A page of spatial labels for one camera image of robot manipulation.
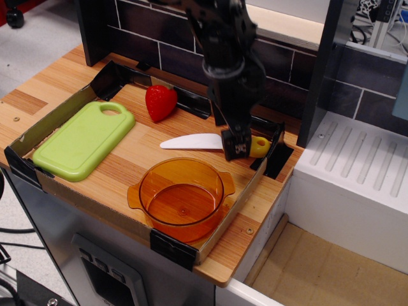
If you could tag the toy oven front panel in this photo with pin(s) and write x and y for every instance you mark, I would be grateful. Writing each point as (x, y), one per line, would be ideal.
(115, 282)

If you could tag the white sink drainboard unit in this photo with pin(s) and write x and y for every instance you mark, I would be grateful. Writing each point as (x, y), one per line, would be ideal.
(349, 187)

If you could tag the orange transparent pot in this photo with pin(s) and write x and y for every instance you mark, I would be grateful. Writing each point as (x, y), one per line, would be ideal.
(182, 198)

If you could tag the yellow handled white knife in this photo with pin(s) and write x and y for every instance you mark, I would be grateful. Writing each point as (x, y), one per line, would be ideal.
(211, 141)

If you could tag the green plastic cutting board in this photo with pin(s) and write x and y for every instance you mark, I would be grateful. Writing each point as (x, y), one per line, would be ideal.
(79, 145)

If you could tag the dark grey vertical post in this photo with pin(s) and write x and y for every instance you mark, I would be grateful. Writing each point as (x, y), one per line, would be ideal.
(336, 33)

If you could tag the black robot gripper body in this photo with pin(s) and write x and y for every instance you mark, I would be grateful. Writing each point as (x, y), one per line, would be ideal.
(243, 86)

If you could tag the black caster wheel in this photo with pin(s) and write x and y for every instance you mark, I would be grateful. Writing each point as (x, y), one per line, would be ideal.
(15, 18)

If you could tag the red toy strawberry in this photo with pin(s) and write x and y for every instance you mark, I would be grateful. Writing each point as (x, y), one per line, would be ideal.
(160, 102)

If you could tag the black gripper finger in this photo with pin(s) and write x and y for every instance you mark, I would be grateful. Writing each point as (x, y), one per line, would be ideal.
(216, 97)
(236, 147)

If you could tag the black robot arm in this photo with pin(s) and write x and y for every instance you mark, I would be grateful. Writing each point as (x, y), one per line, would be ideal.
(225, 33)

